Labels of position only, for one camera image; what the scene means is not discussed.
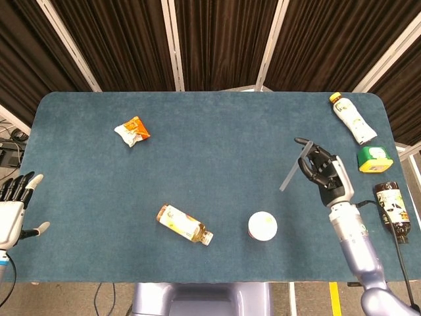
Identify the white partition foot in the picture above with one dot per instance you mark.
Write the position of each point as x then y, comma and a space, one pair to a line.
245, 88

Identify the dark tea bottle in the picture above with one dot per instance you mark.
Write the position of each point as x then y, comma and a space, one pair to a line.
393, 210

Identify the green box with yellow rim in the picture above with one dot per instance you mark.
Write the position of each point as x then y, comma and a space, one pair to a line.
373, 158

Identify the crumpled orange white snack packet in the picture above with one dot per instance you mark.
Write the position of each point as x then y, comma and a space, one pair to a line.
131, 131

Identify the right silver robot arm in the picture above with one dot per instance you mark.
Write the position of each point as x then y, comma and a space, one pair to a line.
356, 250

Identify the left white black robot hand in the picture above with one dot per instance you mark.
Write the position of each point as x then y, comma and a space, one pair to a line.
10, 217

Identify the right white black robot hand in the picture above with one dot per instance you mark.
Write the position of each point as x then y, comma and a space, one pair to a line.
338, 184

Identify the clear plastic stick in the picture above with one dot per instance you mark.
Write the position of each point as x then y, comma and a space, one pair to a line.
291, 172

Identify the yellow juice bottle silver cap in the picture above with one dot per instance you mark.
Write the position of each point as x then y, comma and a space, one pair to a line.
181, 224

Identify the white floor tape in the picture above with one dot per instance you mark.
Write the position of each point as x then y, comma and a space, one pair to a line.
292, 299

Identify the white bottle with yellow cap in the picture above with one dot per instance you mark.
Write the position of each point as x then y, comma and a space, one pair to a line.
353, 120

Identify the yellow floor tape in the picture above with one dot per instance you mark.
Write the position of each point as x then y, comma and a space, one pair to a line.
335, 299

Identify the lilac robot torso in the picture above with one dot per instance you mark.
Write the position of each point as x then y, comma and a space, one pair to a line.
204, 301

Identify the black floor equipment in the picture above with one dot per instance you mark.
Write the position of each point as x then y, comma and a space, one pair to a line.
10, 154

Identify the blue felt table cover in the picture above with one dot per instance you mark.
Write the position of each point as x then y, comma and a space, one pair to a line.
210, 148

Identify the white partition frame post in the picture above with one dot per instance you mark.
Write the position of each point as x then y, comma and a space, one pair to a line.
67, 42
271, 46
409, 149
173, 46
13, 118
388, 56

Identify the dark brown curtain panel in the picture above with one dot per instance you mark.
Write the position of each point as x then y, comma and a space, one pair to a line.
329, 39
404, 102
223, 42
23, 56
118, 42

